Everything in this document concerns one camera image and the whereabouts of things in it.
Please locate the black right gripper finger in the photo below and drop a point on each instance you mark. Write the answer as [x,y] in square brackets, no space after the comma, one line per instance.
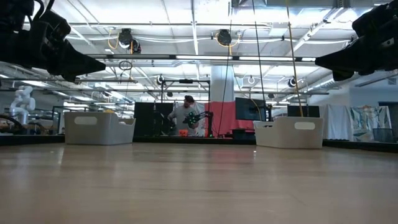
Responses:
[342,76]
[348,60]

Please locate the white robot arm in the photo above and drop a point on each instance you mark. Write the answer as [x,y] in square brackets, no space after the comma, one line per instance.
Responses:
[21,105]

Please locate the grey ceiling pipe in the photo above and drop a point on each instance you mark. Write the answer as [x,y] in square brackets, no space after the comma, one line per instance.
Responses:
[109,80]

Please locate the white cloth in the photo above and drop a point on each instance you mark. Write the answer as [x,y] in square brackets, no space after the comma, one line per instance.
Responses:
[337,118]

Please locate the black monitor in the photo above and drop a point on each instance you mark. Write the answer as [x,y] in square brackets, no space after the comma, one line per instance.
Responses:
[248,109]
[308,111]

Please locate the patterned cloth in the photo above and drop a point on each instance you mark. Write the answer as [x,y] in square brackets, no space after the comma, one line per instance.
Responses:
[367,119]

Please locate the light grey plastic basket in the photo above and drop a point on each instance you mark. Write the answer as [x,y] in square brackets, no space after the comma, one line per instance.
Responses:
[93,133]
[280,137]

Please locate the black panel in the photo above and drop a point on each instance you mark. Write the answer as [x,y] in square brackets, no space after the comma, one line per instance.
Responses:
[143,119]

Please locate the person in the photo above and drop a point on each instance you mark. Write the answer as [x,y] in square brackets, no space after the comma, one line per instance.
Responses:
[182,116]

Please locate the red panel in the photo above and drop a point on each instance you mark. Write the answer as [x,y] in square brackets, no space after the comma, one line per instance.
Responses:
[230,124]

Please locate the white building column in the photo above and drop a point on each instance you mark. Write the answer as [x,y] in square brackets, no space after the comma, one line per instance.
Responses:
[216,84]

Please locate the small orange object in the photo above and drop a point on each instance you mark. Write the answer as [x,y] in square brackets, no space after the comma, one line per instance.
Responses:
[183,132]

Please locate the silver ventilation duct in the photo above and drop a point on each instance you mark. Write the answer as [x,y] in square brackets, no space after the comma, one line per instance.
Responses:
[325,84]

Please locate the black gantry frame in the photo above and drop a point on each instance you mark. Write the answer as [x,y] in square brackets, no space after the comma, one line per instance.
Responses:
[186,81]

